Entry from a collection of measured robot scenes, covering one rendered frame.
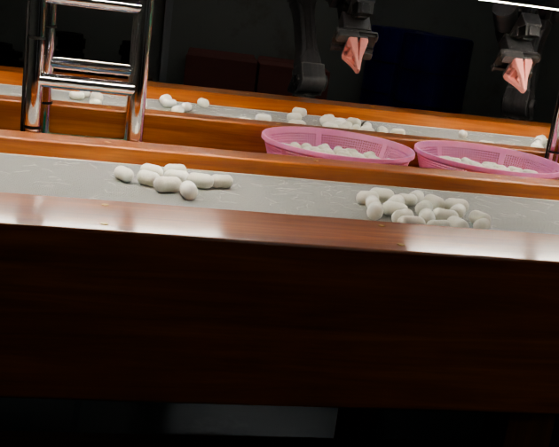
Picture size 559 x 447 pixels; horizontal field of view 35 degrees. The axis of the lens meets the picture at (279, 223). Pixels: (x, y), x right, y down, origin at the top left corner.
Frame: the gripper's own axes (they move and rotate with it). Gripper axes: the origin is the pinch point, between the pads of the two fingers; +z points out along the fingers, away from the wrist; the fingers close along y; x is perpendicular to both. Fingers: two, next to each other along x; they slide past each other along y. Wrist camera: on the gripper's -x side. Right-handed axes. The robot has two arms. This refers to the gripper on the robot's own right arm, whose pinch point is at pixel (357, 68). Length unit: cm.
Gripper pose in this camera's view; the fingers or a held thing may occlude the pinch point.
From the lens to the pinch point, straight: 201.1
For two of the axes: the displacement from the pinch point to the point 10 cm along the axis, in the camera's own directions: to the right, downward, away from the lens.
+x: -2.1, 5.5, 8.1
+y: 9.8, 0.7, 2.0
